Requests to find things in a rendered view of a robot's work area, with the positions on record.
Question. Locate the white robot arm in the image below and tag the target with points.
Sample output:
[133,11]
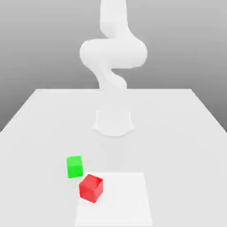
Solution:
[113,53]

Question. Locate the small green cube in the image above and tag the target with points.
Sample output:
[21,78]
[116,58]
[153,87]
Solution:
[74,166]

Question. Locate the small red cube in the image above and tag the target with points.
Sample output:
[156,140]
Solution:
[90,188]

